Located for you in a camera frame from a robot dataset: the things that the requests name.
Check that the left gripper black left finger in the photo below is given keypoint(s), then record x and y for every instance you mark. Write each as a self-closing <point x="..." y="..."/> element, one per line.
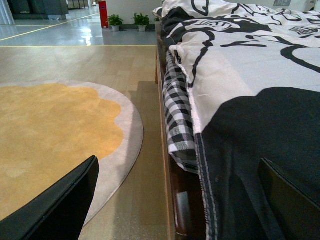
<point x="59" y="213"/>

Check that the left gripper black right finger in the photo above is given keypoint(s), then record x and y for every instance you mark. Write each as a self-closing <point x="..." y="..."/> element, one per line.
<point x="296" y="213"/>

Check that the yellow and grey round rug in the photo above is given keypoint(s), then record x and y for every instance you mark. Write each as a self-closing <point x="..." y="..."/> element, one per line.
<point x="49" y="128"/>

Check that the black and white duvet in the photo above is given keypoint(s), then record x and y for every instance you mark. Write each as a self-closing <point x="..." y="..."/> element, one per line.
<point x="253" y="82"/>

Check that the black white checkered bed sheet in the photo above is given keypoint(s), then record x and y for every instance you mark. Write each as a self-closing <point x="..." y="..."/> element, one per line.
<point x="179" y="124"/>

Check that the potted green plant left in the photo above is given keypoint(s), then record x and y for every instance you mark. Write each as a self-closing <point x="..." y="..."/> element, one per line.
<point x="115" y="21"/>

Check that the potted green plant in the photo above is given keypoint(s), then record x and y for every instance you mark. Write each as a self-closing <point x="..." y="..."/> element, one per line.
<point x="142" y="21"/>
<point x="115" y="21"/>

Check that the potted green plant right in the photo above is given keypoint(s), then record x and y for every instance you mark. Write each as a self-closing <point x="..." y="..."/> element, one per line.
<point x="142" y="21"/>

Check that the red fire extinguisher cabinet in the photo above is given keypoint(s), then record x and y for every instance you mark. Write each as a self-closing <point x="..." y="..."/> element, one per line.
<point x="103" y="14"/>

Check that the wooden bed frame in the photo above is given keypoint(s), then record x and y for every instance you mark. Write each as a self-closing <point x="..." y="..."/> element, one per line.
<point x="185" y="210"/>

